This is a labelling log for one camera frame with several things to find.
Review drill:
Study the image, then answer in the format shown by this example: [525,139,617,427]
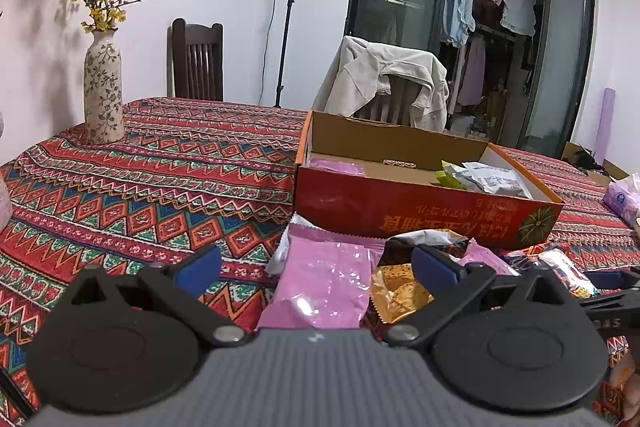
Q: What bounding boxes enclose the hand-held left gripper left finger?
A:
[69,244,251,349]

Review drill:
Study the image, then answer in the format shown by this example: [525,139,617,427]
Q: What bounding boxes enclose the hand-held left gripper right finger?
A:
[382,244,572,349]

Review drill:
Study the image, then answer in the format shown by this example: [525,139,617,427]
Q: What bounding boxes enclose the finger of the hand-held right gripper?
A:
[579,289,640,312]
[584,269,640,290]

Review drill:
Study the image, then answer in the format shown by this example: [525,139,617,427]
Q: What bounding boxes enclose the silver grey snack packet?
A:
[385,229,469,254]

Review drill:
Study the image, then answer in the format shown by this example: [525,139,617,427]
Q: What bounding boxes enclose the golden snack packet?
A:
[370,264,434,324]

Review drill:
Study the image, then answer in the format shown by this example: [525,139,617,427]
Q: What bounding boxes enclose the colourful snack packet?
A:
[537,249,599,299]

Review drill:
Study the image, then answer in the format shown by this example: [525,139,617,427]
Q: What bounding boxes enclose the pink snack packet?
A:
[257,224,386,332]
[310,159,367,178]
[457,252,517,279]

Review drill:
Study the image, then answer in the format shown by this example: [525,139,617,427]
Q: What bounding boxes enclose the plain white snack packet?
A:
[267,214,302,278]

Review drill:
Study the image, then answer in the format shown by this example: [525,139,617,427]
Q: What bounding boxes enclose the green snack packet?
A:
[435,161,469,190]

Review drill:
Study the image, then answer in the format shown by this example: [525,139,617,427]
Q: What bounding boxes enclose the red cardboard box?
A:
[292,109,566,250]

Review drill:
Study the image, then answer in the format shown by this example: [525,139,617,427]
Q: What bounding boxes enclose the white printed snack packet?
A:
[452,162,534,198]

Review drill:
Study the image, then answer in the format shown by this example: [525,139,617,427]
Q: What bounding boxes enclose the person's right hand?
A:
[609,349,640,405]

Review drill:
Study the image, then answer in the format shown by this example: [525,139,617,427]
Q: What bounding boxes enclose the purple tissue pack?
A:
[601,173,640,228]

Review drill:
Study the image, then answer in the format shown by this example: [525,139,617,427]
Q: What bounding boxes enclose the open brown cardboard box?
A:
[561,141,631,182]

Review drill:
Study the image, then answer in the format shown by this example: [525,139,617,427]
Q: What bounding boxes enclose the purple rolled yoga mat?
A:
[594,88,617,162]

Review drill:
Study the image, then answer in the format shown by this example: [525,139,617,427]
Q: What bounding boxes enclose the wooden chair under jacket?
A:
[352,74,421,128]

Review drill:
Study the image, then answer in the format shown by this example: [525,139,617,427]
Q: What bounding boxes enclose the floral ceramic vase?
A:
[82,28,125,144]

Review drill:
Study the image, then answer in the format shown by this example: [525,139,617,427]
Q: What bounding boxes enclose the hanging lilac clothes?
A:
[455,34,487,108]

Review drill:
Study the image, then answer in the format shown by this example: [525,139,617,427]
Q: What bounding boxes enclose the beige jacket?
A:
[311,35,450,132]

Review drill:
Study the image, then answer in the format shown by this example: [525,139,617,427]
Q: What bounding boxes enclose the dark wooden chair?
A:
[171,18,224,102]

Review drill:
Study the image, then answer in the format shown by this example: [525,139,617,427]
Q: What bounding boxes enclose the black framed sliding glass door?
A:
[345,0,598,158]

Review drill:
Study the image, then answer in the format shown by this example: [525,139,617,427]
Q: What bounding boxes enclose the hanging white garment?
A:
[500,0,538,38]

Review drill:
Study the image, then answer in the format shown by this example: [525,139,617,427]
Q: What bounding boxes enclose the studio light on stand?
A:
[265,0,311,108]

